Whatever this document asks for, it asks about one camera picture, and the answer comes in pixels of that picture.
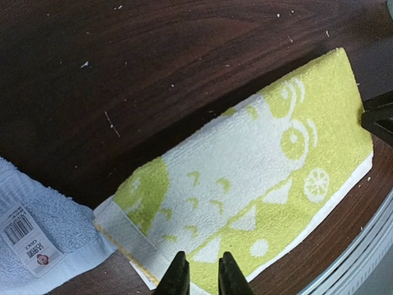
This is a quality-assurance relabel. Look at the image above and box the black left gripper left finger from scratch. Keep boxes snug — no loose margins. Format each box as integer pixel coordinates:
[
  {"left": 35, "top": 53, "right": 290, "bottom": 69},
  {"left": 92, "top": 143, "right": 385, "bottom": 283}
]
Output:
[{"left": 155, "top": 251, "right": 190, "bottom": 295}]

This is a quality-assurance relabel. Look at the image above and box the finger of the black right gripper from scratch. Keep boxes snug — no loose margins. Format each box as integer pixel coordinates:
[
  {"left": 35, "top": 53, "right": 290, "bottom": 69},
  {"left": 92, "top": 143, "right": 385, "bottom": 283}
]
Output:
[
  {"left": 361, "top": 109, "right": 392, "bottom": 146},
  {"left": 364, "top": 92, "right": 393, "bottom": 112}
]

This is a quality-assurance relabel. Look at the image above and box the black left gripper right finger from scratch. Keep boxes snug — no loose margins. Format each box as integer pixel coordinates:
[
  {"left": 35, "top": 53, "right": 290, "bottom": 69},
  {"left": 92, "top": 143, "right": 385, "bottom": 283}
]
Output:
[{"left": 218, "top": 251, "right": 254, "bottom": 295}]

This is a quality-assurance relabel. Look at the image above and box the green crocodile pattern towel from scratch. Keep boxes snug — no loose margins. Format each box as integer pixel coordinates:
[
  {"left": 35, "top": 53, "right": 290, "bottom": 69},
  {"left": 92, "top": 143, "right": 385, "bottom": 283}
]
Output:
[{"left": 94, "top": 48, "right": 373, "bottom": 294}]

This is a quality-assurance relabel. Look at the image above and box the light blue towel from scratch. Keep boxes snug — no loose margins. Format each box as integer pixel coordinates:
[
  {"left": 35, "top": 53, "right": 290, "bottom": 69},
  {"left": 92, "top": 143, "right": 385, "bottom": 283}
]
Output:
[{"left": 1, "top": 159, "right": 115, "bottom": 294}]

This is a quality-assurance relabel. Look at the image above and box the aluminium front rail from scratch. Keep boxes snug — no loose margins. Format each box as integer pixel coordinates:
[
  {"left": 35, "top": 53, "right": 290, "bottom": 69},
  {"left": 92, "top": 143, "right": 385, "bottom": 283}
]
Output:
[{"left": 300, "top": 192, "right": 392, "bottom": 294}]

